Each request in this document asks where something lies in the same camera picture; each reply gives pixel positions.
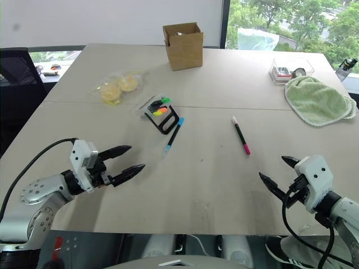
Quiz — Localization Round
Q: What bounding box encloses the thin white cable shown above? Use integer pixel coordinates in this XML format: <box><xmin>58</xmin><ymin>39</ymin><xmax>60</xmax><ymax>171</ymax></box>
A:
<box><xmin>186</xmin><ymin>234</ymin><xmax>210</xmax><ymax>257</ymax></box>

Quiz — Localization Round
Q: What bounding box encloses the black pen with pink cap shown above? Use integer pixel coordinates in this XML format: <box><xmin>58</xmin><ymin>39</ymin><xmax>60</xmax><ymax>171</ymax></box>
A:
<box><xmin>231</xmin><ymin>115</ymin><xmax>251</xmax><ymax>156</ymax></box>

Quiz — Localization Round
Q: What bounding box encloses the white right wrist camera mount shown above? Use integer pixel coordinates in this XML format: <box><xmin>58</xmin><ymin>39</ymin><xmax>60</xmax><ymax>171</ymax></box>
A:
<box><xmin>294</xmin><ymin>154</ymin><xmax>335</xmax><ymax>214</ymax></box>

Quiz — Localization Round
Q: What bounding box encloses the grey trouser leg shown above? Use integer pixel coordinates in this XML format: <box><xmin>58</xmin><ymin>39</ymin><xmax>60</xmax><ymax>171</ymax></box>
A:
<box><xmin>280</xmin><ymin>234</ymin><xmax>355</xmax><ymax>269</ymax></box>

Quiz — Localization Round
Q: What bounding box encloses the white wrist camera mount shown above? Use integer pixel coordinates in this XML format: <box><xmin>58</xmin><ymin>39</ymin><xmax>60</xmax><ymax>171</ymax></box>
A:
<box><xmin>294</xmin><ymin>154</ymin><xmax>335</xmax><ymax>214</ymax></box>
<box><xmin>69</xmin><ymin>139</ymin><xmax>99</xmax><ymax>194</ymax></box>

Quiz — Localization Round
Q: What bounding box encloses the black and white sneaker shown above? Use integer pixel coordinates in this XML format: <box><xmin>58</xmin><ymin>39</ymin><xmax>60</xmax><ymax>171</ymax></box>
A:
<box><xmin>264</xmin><ymin>235</ymin><xmax>315</xmax><ymax>269</ymax></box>

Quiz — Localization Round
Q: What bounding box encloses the black device with yellow label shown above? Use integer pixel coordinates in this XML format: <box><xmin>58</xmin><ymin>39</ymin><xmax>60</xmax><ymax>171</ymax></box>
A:
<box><xmin>337</xmin><ymin>57</ymin><xmax>359</xmax><ymax>82</ymax></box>

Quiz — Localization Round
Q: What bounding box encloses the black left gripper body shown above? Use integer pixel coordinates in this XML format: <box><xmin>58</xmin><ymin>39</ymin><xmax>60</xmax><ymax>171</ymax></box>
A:
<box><xmin>86</xmin><ymin>156</ymin><xmax>116</xmax><ymax>189</ymax></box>

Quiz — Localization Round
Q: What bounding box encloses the black pen with blue cap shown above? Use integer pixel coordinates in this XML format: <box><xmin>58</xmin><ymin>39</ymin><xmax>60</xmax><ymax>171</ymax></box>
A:
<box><xmin>162</xmin><ymin>117</ymin><xmax>185</xmax><ymax>158</ymax></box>

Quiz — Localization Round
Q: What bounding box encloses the black holder with highlighters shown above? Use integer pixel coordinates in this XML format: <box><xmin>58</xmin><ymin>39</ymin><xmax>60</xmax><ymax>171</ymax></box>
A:
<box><xmin>132</xmin><ymin>94</ymin><xmax>181</xmax><ymax>136</ymax></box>

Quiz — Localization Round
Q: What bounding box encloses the black window frame post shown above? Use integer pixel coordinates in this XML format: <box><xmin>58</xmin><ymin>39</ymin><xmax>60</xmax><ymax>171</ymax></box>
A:
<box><xmin>219</xmin><ymin>0</ymin><xmax>231</xmax><ymax>50</ymax></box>

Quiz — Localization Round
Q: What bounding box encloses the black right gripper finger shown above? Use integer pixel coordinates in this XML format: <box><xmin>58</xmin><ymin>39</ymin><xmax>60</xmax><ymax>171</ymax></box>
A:
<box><xmin>258</xmin><ymin>171</ymin><xmax>288</xmax><ymax>202</ymax></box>
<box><xmin>280</xmin><ymin>155</ymin><xmax>302</xmax><ymax>169</ymax></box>

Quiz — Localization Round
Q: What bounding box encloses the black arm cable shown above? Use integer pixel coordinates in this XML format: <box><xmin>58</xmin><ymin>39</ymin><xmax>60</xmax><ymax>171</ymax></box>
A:
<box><xmin>281</xmin><ymin>188</ymin><xmax>356</xmax><ymax>269</ymax></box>
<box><xmin>0</xmin><ymin>137</ymin><xmax>78</xmax><ymax>222</ymax></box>

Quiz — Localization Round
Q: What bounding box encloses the translucent green tarp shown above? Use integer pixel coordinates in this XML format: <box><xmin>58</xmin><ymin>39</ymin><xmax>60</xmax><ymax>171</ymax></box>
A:
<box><xmin>237</xmin><ymin>27</ymin><xmax>280</xmax><ymax>52</ymax></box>

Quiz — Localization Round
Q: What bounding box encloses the clear bag of yellow pastries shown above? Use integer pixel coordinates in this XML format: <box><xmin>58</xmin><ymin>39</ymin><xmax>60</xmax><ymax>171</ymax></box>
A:
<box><xmin>88</xmin><ymin>69</ymin><xmax>150</xmax><ymax>107</ymax></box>

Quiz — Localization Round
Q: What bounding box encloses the clear plastic container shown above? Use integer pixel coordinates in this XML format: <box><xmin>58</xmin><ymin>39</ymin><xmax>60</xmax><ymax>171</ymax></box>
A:
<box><xmin>268</xmin><ymin>57</ymin><xmax>315</xmax><ymax>85</ymax></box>

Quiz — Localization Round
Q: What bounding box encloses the red handle under table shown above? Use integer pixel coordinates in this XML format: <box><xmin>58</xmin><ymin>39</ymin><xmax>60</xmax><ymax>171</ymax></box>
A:
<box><xmin>52</xmin><ymin>236</ymin><xmax>65</xmax><ymax>261</ymax></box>

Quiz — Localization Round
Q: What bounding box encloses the black mesh office chair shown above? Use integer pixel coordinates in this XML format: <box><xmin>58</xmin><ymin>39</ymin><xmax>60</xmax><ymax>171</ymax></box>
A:
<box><xmin>0</xmin><ymin>47</ymin><xmax>49</xmax><ymax>159</ymax></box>

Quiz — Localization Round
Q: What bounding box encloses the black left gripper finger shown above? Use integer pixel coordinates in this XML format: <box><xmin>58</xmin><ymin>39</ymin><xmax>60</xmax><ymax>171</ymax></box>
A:
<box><xmin>98</xmin><ymin>145</ymin><xmax>133</xmax><ymax>164</ymax></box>
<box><xmin>109</xmin><ymin>164</ymin><xmax>147</xmax><ymax>187</ymax></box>

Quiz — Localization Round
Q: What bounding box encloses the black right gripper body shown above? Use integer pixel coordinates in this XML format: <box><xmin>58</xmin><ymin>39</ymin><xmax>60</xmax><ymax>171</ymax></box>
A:
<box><xmin>284</xmin><ymin>173</ymin><xmax>311</xmax><ymax>208</ymax></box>

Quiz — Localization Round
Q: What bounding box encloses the white side desk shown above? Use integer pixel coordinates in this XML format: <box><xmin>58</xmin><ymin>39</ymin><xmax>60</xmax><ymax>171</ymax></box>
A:
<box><xmin>33</xmin><ymin>59</ymin><xmax>74</xmax><ymax>84</ymax></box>

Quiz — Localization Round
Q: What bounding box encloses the brown cardboard box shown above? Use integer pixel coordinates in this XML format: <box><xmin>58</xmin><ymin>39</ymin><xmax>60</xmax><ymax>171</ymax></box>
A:
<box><xmin>162</xmin><ymin>22</ymin><xmax>205</xmax><ymax>72</ymax></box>

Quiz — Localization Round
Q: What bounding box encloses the green highlighter marker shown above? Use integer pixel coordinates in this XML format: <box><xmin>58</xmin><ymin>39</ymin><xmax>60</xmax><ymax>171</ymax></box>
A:
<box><xmin>148</xmin><ymin>96</ymin><xmax>172</xmax><ymax>109</ymax></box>

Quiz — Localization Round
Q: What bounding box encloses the green terry towel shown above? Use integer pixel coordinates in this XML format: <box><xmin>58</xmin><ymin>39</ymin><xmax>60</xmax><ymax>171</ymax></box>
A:
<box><xmin>284</xmin><ymin>76</ymin><xmax>358</xmax><ymax>127</ymax></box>

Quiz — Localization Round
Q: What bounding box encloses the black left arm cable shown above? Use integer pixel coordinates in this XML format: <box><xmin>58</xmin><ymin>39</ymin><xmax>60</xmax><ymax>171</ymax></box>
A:
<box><xmin>0</xmin><ymin>137</ymin><xmax>78</xmax><ymax>222</ymax></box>

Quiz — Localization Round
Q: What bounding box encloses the white robot leg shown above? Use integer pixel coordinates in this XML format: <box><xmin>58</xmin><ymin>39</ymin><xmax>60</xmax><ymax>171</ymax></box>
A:
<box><xmin>141</xmin><ymin>234</ymin><xmax>177</xmax><ymax>260</ymax></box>
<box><xmin>220</xmin><ymin>234</ymin><xmax>254</xmax><ymax>267</ymax></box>

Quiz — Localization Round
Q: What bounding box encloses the round metal-rimmed object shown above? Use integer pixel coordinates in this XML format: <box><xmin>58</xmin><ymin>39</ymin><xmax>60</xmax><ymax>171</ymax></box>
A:
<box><xmin>291</xmin><ymin>67</ymin><xmax>307</xmax><ymax>80</ymax></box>

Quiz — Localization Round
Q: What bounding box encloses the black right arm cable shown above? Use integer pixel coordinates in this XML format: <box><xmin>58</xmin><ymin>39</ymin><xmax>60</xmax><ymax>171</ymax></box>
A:
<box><xmin>281</xmin><ymin>188</ymin><xmax>356</xmax><ymax>269</ymax></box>

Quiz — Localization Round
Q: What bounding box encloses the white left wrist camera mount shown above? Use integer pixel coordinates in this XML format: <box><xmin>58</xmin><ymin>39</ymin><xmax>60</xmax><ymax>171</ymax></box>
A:
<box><xmin>69</xmin><ymin>139</ymin><xmax>99</xmax><ymax>194</ymax></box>

